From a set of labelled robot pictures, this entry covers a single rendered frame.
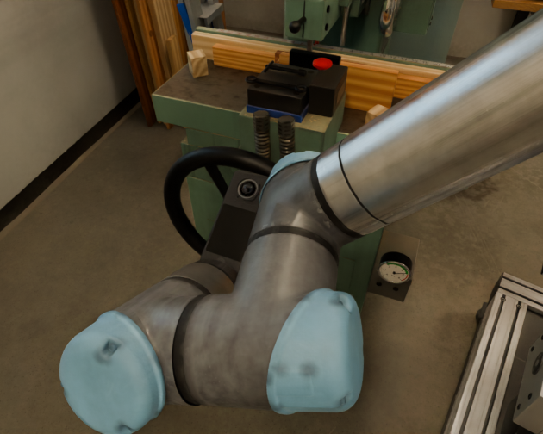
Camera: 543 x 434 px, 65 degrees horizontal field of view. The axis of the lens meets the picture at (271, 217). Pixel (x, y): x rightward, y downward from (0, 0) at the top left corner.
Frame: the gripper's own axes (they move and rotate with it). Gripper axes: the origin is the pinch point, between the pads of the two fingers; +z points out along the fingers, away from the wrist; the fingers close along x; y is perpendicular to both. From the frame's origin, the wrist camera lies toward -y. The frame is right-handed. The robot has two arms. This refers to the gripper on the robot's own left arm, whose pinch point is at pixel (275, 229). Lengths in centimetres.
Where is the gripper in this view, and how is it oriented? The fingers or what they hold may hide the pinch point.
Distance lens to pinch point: 58.9
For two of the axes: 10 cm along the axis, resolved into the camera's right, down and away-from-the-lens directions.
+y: -1.7, 9.5, 2.7
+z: 3.2, -2.1, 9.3
